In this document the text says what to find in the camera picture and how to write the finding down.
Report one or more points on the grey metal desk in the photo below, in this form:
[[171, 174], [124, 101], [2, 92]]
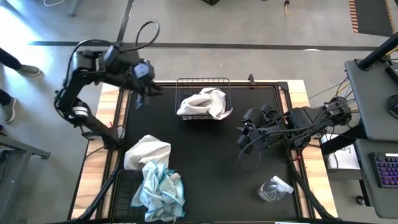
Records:
[[25, 148]]

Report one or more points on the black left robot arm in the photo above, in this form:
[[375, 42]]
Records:
[[71, 90]]

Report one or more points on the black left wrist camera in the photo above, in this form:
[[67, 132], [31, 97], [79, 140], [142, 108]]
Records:
[[143, 70]]

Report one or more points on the white paper towel tag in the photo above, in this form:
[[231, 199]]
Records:
[[175, 176]]

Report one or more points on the black monitor pole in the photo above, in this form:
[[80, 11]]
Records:
[[377, 53]]

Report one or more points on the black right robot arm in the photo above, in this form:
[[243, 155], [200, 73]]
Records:
[[311, 119]]

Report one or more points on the black floor object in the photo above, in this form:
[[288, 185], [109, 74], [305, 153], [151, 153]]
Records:
[[211, 2]]

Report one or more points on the black table mat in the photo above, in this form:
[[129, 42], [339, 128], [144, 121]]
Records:
[[211, 155]]

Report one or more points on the grey side desk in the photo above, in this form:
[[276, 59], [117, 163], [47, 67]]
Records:
[[367, 186], [370, 93]]

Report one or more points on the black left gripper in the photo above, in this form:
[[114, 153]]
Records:
[[144, 86]]

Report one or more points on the white box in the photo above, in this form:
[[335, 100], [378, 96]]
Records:
[[345, 158]]

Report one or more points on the dark rug with striped edge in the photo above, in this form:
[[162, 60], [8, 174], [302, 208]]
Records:
[[373, 15]]

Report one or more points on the black desk leg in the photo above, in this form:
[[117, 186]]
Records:
[[348, 139]]

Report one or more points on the black frame clamp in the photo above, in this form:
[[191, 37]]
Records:
[[251, 79]]

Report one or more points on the round black desk object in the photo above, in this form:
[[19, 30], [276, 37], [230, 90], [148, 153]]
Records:
[[394, 107]]

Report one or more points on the black metal rig frame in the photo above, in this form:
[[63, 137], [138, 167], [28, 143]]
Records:
[[311, 194]]

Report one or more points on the black caster wheel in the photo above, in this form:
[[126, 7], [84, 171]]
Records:
[[360, 200]]

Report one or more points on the grey table leg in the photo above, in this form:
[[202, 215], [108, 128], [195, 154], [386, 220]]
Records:
[[75, 7]]

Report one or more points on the clear plastic bag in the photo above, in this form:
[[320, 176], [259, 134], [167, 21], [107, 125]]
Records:
[[273, 189]]

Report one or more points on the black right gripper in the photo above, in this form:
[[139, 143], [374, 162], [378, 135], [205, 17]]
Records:
[[265, 136]]

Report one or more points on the backlit keyboard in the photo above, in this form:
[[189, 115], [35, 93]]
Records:
[[387, 169]]

